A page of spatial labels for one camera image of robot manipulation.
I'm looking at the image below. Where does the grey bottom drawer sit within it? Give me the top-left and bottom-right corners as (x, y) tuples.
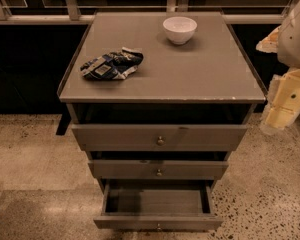
(95, 179), (222, 231)

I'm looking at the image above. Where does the grey drawer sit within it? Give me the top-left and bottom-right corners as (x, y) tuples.
(88, 160), (228, 180)
(95, 179), (222, 231)
(72, 124), (247, 152)

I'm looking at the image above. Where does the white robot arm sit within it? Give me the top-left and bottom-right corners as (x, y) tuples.
(256, 1), (300, 135)

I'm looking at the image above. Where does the grey wooden drawer cabinet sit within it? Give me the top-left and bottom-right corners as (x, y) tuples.
(56, 10), (269, 185)

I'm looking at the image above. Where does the grey middle drawer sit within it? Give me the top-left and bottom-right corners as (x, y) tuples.
(88, 160), (228, 180)

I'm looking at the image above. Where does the grey top drawer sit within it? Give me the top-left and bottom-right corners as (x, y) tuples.
(72, 124), (247, 152)

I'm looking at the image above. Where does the white ceramic bowl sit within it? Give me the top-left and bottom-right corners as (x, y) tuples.
(163, 16), (197, 45)

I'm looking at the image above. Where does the crumpled blue chip bag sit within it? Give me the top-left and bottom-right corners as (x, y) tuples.
(80, 47), (144, 80)

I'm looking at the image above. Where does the metal window railing frame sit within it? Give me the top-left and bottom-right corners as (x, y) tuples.
(0, 0), (299, 24)

